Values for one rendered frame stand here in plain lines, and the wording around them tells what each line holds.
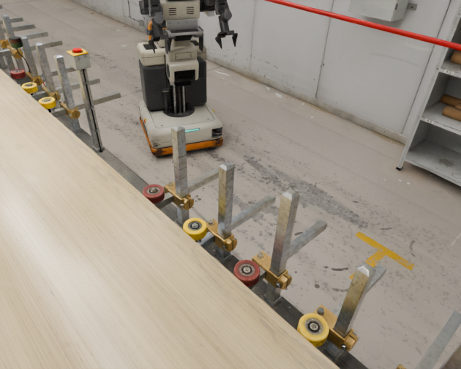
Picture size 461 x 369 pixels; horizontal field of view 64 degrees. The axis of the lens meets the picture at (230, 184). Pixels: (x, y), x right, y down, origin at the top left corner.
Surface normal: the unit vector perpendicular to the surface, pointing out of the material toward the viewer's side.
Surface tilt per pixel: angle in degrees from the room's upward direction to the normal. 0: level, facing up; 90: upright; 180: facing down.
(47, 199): 0
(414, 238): 0
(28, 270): 0
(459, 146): 90
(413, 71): 90
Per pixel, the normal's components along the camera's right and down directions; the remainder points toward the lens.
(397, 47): -0.73, 0.40
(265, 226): 0.04, -0.79
